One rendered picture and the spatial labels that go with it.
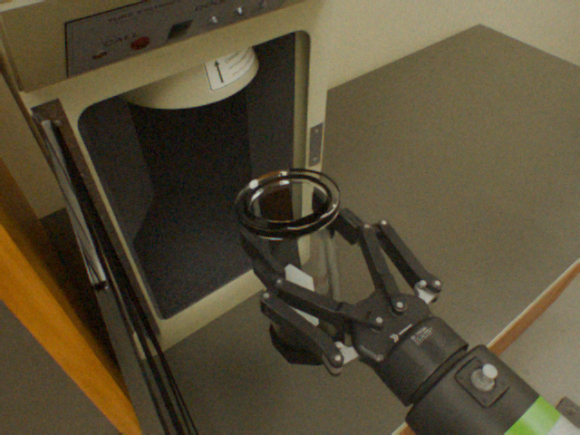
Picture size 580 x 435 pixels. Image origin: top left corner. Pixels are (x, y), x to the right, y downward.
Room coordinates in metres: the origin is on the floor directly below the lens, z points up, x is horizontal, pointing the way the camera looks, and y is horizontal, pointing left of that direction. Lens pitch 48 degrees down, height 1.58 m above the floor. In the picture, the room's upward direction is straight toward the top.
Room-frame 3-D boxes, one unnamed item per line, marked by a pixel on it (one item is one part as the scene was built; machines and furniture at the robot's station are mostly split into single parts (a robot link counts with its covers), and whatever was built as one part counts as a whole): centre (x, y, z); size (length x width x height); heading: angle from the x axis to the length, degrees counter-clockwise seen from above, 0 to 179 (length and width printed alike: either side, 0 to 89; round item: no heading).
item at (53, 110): (0.30, 0.19, 1.19); 0.03 x 0.02 x 0.39; 128
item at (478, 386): (0.13, -0.14, 1.22); 0.09 x 0.06 x 0.12; 126
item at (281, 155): (0.49, 0.15, 1.19); 0.26 x 0.24 x 0.35; 128
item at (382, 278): (0.26, -0.09, 1.22); 0.11 x 0.01 x 0.04; 9
